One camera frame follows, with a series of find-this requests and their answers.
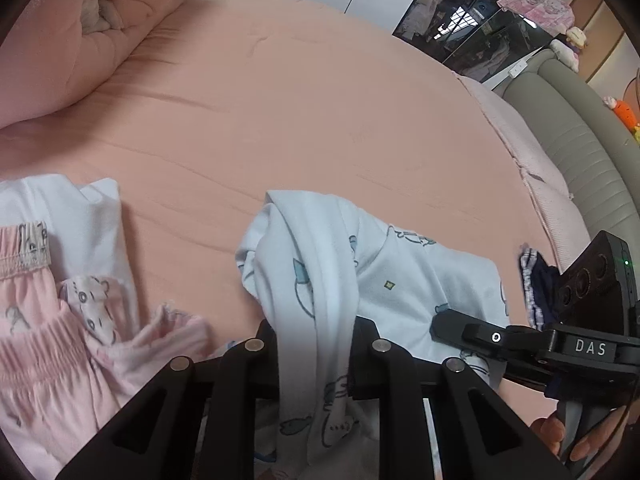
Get pink bed sheet mattress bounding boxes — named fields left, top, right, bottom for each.
left=1, top=0, right=550, bottom=343

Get dark glass wardrobe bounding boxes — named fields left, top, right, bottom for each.
left=394, top=0, right=551, bottom=82

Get far pink-grey pillow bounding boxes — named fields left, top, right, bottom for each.
left=456, top=75, right=574, bottom=201

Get orange carrot plush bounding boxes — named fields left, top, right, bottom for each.
left=603, top=96, right=639, bottom=134

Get pink clothes pile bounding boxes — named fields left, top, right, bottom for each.
left=1, top=174, right=214, bottom=479

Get pink-grey pillow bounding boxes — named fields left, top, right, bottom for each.
left=456, top=75, right=574, bottom=201
left=524, top=174, right=591, bottom=272

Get grey-green padded headboard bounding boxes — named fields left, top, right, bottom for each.
left=495, top=50, right=639, bottom=262

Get person's right hand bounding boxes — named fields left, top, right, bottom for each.
left=529, top=401, right=637, bottom=463

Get light blue cartoon pajama garment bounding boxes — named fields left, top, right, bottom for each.
left=235, top=191, right=509, bottom=479

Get near pink-grey pillow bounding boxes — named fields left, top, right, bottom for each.
left=524, top=174, right=591, bottom=272

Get navy striped shorts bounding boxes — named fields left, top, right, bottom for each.
left=518, top=245, right=561, bottom=330

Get rolled pink quilt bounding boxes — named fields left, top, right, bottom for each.
left=1, top=0, right=184, bottom=126

